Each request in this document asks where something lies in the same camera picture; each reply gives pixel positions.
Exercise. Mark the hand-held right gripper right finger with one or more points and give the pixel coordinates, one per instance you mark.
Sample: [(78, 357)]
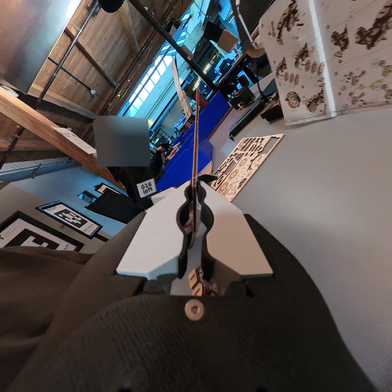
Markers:
[(242, 245)]

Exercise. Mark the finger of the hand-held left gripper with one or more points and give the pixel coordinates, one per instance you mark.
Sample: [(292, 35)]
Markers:
[(164, 194), (208, 178)]

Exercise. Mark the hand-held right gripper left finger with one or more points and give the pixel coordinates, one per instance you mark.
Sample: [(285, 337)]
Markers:
[(147, 245)]

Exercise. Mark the engraved wooden puzzle sheet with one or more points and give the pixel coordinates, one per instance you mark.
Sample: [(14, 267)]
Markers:
[(196, 137)]

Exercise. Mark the grey desk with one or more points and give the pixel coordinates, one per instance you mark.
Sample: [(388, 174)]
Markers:
[(321, 214)]

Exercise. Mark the wooden puzzle sheet with gears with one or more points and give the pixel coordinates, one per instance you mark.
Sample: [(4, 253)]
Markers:
[(228, 194)]

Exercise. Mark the black office chair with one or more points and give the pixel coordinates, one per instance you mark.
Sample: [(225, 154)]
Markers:
[(113, 208)]

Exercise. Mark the small framed poster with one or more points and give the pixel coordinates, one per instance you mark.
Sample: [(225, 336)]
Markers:
[(107, 189)]

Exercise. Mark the small wooden model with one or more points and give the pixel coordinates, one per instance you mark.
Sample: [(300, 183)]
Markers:
[(199, 283)]

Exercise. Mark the long black case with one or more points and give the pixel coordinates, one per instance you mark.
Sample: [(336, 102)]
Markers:
[(245, 118)]

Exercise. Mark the small black box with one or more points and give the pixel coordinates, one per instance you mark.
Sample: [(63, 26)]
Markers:
[(272, 113)]

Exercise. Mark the black charging dock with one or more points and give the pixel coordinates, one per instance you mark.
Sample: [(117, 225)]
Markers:
[(242, 92)]

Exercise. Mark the white paper notice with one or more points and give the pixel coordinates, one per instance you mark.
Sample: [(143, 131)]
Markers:
[(73, 139)]

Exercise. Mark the tall wooden panel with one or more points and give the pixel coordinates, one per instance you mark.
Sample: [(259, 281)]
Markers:
[(180, 88)]

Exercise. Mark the large framed marker poster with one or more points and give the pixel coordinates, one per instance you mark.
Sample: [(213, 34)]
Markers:
[(27, 232)]

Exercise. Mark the person's brown clothing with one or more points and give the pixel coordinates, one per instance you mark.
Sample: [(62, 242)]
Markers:
[(30, 306)]

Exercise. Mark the wooden beam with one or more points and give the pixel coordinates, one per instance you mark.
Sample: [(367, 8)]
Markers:
[(36, 122)]

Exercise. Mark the black steel column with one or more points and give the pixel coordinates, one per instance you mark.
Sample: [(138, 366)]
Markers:
[(165, 33)]

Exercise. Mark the black monitor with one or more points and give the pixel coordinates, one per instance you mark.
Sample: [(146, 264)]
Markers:
[(251, 18)]

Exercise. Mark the folded model instruction booklet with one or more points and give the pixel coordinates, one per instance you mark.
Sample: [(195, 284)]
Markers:
[(337, 61)]

